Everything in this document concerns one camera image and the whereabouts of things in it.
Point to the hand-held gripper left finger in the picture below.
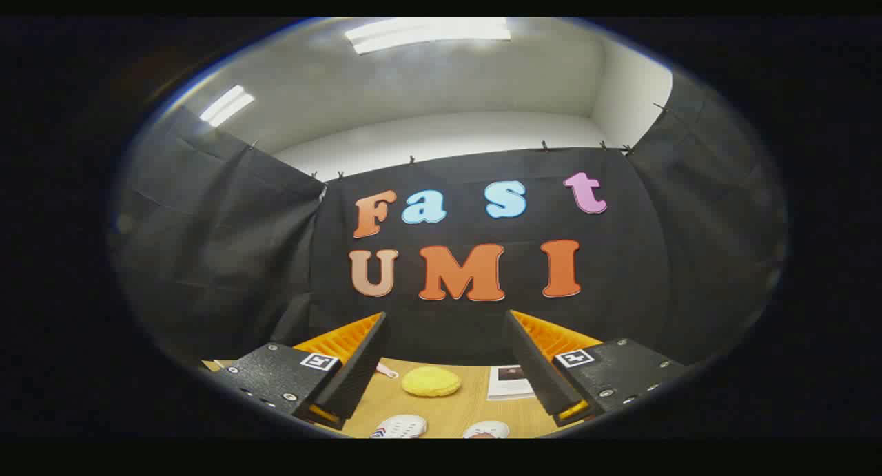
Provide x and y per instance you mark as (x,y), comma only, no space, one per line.
(358,379)

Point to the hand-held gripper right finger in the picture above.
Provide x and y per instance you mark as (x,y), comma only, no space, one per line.
(544,373)

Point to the yellow round plush toy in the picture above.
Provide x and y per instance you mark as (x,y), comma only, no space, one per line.
(431,381)

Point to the white striped sneaker shoe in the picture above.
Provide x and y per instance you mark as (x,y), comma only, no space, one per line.
(401,428)
(486,430)

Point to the white booklet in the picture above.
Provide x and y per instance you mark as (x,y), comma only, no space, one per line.
(508,386)

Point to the pink and green plush toy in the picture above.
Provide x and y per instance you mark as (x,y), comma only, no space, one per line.
(387,372)

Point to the ceiling light panel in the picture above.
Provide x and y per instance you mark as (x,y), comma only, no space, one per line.
(427,34)
(226,105)

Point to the black backdrop cloth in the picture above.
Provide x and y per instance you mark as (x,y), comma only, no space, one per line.
(620,290)

